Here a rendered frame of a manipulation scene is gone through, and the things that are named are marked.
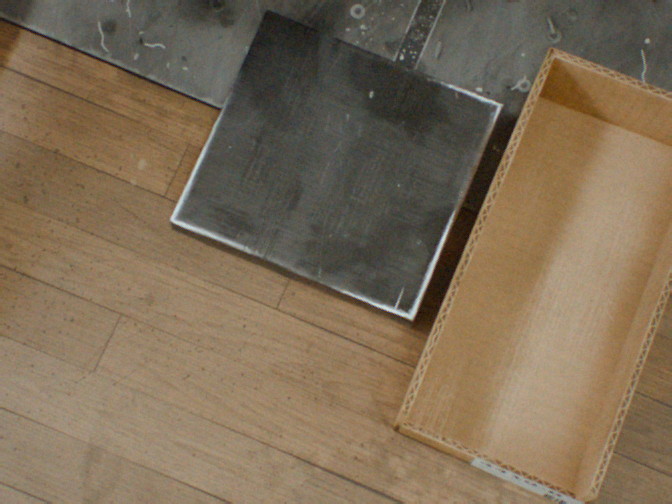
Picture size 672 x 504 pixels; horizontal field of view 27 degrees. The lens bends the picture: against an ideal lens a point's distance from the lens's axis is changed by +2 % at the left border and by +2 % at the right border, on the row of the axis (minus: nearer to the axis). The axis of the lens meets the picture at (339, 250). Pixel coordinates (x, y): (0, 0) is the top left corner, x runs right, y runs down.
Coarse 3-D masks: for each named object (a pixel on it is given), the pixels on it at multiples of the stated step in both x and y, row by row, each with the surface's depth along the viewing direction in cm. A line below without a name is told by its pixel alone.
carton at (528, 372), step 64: (576, 64) 86; (576, 128) 92; (640, 128) 91; (512, 192) 91; (576, 192) 91; (640, 192) 91; (512, 256) 90; (576, 256) 90; (640, 256) 90; (448, 320) 88; (512, 320) 88; (576, 320) 89; (640, 320) 86; (448, 384) 87; (512, 384) 87; (576, 384) 87; (448, 448) 85; (512, 448) 86; (576, 448) 86
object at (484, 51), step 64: (0, 0) 93; (64, 0) 94; (128, 0) 94; (192, 0) 94; (256, 0) 94; (320, 0) 94; (384, 0) 94; (448, 0) 95; (512, 0) 95; (576, 0) 95; (640, 0) 95; (128, 64) 93; (192, 64) 93; (448, 64) 93; (512, 64) 94; (640, 64) 94; (512, 128) 92
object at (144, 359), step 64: (0, 64) 92; (64, 64) 92; (0, 128) 91; (64, 128) 91; (128, 128) 91; (192, 128) 92; (0, 192) 90; (64, 192) 90; (128, 192) 90; (0, 256) 89; (64, 256) 89; (128, 256) 89; (192, 256) 89; (448, 256) 90; (0, 320) 88; (64, 320) 88; (128, 320) 88; (192, 320) 88; (256, 320) 88; (320, 320) 89; (384, 320) 89; (0, 384) 87; (64, 384) 87; (128, 384) 87; (192, 384) 87; (256, 384) 87; (320, 384) 87; (384, 384) 88; (640, 384) 88; (0, 448) 86; (64, 448) 86; (128, 448) 86; (192, 448) 86; (256, 448) 86; (320, 448) 86; (384, 448) 87; (640, 448) 87
